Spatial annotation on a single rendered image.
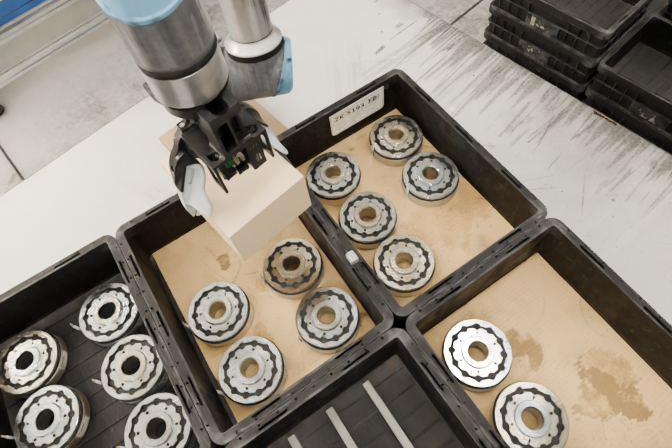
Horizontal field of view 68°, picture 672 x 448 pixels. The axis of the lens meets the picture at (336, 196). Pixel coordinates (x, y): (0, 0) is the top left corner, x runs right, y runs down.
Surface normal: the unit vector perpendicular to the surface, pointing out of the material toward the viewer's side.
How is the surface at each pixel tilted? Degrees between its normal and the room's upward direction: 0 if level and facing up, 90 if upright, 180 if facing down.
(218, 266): 0
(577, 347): 0
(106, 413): 0
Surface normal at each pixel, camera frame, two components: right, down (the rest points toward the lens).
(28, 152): -0.09, -0.50
